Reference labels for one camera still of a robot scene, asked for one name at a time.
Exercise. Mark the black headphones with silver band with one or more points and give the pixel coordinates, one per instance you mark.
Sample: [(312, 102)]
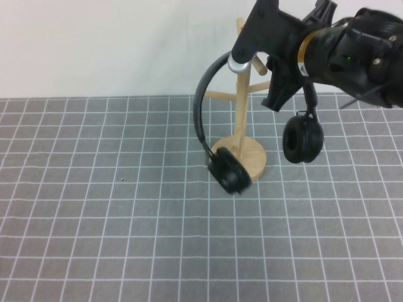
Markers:
[(233, 176)]

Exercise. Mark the grey white-checked tablecloth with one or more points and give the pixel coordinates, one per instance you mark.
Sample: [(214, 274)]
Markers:
[(126, 236)]

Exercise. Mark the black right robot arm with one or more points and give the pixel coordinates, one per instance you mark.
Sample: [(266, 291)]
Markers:
[(362, 63)]

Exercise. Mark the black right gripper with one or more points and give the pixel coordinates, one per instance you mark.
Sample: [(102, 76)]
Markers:
[(291, 44)]

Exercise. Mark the wooden headphone stand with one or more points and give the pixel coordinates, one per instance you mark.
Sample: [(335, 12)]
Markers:
[(252, 154)]

